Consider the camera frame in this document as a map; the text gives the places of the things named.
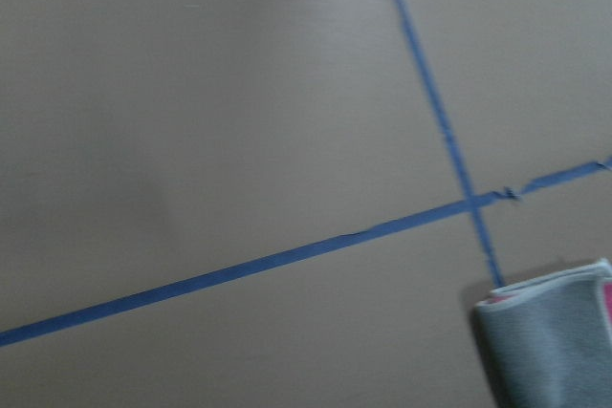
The pink terry towel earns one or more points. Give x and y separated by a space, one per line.
547 340

